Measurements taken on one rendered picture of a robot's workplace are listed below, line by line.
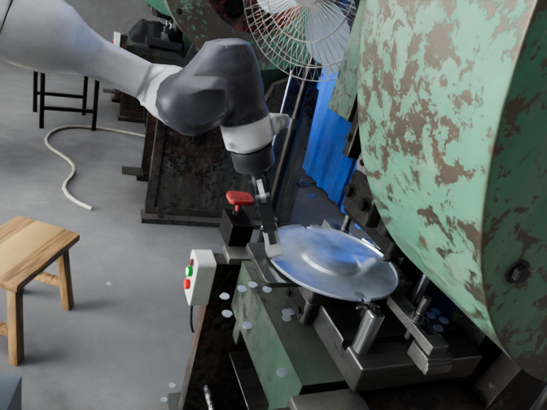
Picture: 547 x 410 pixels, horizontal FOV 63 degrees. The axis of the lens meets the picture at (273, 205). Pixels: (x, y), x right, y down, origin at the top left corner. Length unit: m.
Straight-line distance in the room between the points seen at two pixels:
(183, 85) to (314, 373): 0.57
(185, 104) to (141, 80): 0.13
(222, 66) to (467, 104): 0.45
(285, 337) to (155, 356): 0.88
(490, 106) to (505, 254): 0.13
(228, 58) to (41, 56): 0.26
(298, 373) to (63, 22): 0.68
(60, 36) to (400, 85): 0.44
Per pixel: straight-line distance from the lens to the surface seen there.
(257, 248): 0.93
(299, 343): 0.94
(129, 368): 1.71
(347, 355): 0.89
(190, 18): 2.04
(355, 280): 0.92
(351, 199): 0.93
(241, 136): 0.74
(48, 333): 1.83
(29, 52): 0.66
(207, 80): 0.70
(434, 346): 0.90
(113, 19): 7.33
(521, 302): 0.45
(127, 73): 0.79
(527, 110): 0.33
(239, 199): 1.16
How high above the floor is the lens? 1.25
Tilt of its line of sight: 24 degrees down
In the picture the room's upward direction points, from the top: 15 degrees clockwise
